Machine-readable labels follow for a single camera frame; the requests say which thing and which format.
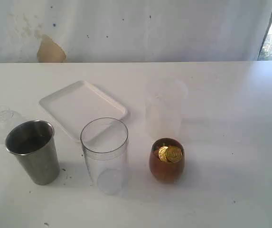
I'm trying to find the clear plastic shaker lid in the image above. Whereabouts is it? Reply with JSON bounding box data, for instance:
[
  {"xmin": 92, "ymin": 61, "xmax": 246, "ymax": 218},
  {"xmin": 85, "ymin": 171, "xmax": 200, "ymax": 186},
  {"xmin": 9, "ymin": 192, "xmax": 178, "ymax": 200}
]
[{"xmin": 0, "ymin": 106, "xmax": 27, "ymax": 145}]

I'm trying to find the translucent plastic measuring cup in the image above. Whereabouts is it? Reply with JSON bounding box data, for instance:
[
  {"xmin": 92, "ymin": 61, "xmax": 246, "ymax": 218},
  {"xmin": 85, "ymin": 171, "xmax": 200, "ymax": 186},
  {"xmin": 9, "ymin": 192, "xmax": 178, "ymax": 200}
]
[{"xmin": 145, "ymin": 76, "xmax": 188, "ymax": 140}]

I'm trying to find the small brown wooden cup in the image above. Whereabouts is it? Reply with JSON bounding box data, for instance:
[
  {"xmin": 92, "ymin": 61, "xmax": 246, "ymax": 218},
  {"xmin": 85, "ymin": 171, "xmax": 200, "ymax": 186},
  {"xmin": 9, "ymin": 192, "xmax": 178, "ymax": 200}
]
[{"xmin": 149, "ymin": 138, "xmax": 185, "ymax": 183}]

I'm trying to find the clear plastic tumbler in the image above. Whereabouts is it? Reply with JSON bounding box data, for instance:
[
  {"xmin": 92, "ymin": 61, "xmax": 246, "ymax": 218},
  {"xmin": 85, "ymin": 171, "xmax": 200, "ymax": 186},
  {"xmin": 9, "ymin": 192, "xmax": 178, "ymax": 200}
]
[{"xmin": 80, "ymin": 117, "xmax": 129, "ymax": 195}]

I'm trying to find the stainless steel cup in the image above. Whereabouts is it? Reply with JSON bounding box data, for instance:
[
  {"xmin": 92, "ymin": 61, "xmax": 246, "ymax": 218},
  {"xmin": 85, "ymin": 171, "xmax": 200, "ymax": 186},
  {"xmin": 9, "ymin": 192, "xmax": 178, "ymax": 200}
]
[{"xmin": 5, "ymin": 120, "xmax": 60, "ymax": 185}]

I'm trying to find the gold foil coin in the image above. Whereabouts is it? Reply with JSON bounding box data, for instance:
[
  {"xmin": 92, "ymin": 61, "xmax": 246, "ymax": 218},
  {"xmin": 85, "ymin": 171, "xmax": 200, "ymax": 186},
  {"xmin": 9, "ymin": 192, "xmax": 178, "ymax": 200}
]
[
  {"xmin": 165, "ymin": 146, "xmax": 183, "ymax": 162},
  {"xmin": 158, "ymin": 146, "xmax": 168, "ymax": 162}
]

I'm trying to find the white rectangular plastic tray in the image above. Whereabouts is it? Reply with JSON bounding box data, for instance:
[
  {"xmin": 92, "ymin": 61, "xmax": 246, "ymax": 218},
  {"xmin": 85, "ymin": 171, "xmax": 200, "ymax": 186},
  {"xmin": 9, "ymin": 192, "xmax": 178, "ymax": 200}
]
[{"xmin": 39, "ymin": 81, "xmax": 128, "ymax": 143}]

